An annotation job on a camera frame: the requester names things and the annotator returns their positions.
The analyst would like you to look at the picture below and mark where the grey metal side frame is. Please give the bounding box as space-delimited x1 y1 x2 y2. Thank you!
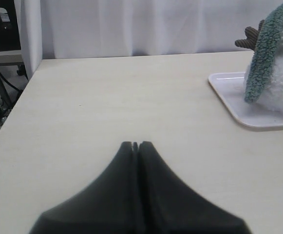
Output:
0 50 25 108

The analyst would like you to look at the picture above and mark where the white plush snowman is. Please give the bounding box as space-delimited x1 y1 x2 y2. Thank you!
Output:
235 19 283 113

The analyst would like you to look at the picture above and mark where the green fuzzy scarf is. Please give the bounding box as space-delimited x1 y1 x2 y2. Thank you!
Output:
244 3 283 104

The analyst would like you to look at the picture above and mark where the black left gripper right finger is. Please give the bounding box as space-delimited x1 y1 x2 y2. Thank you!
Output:
137 141 251 234

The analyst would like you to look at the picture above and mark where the white rectangular tray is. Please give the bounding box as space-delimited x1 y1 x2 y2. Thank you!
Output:
208 72 283 132

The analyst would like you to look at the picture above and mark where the white backdrop curtain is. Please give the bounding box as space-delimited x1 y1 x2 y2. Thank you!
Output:
15 0 281 76

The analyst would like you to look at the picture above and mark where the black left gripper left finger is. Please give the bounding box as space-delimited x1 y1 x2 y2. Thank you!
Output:
30 142 139 234

